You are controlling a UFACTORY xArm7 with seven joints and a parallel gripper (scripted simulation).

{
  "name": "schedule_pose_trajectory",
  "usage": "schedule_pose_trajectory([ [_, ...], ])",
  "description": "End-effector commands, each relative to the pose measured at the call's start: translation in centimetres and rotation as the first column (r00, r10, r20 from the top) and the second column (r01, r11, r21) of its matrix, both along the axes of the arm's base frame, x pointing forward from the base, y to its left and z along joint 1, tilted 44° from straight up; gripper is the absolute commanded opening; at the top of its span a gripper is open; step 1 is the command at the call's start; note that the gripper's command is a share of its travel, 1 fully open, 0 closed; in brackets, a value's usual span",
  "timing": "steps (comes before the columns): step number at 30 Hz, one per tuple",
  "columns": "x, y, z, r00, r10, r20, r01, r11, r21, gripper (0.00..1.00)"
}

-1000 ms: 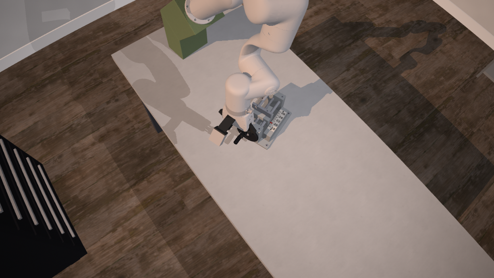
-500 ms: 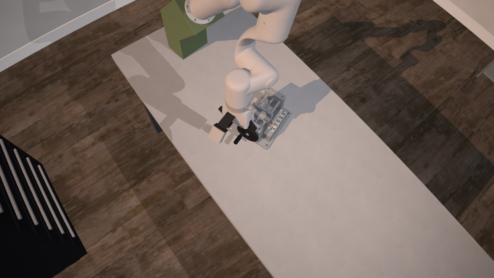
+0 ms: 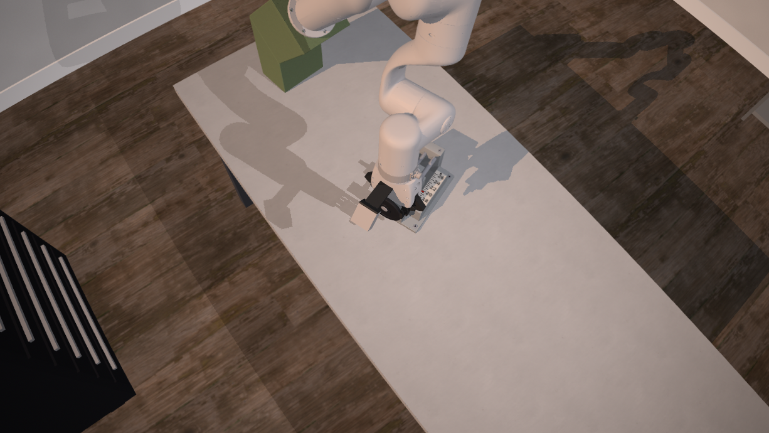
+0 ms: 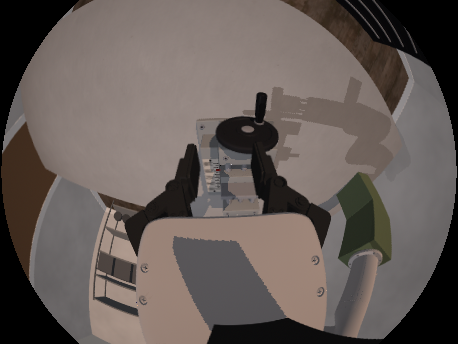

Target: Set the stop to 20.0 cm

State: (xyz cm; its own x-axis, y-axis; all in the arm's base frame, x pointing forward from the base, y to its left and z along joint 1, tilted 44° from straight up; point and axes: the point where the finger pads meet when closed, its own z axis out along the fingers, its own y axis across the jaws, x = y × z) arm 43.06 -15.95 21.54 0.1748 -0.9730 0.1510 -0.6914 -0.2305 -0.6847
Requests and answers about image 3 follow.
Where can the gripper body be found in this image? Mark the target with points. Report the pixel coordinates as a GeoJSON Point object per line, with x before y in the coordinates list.
{"type": "Point", "coordinates": [403, 193]}

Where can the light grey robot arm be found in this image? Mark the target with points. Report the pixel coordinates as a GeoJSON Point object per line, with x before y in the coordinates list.
{"type": "Point", "coordinates": [442, 35]}

